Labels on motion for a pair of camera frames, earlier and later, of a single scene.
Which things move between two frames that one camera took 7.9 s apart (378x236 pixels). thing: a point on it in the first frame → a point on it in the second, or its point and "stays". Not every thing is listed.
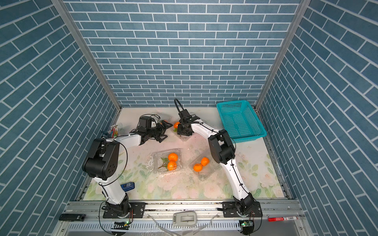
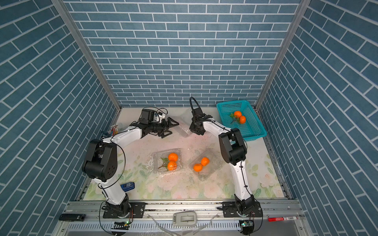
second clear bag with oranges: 204,165 stays
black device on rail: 72,217 stays
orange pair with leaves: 175,126 → 237,116
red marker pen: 279,219 stays
